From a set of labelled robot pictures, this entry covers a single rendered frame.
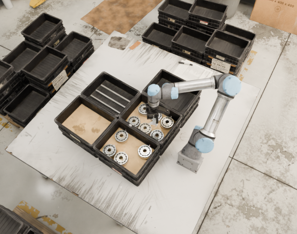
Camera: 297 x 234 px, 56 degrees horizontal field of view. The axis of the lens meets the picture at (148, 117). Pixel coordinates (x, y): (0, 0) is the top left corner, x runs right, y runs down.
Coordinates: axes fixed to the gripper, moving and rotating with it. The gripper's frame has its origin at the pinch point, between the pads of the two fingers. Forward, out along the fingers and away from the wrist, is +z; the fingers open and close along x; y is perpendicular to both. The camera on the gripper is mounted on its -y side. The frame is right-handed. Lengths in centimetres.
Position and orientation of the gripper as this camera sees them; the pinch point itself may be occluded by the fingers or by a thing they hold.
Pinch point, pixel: (156, 122)
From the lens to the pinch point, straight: 203.8
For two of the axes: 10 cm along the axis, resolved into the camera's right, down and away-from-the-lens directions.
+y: -9.9, 1.2, -0.8
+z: 0.1, 6.4, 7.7
